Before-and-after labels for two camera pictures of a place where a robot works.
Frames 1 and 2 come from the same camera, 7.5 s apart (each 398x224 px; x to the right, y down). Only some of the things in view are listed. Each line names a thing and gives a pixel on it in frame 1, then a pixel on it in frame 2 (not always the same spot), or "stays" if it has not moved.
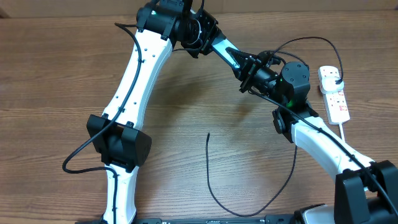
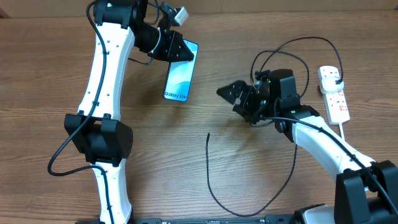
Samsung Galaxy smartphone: [220, 45] to [180, 76]
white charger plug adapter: [328, 84] stays
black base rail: [196, 221] stays
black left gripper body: [200, 34] to [166, 45]
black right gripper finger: [244, 60] to [234, 92]
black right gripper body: [260, 76] to [257, 105]
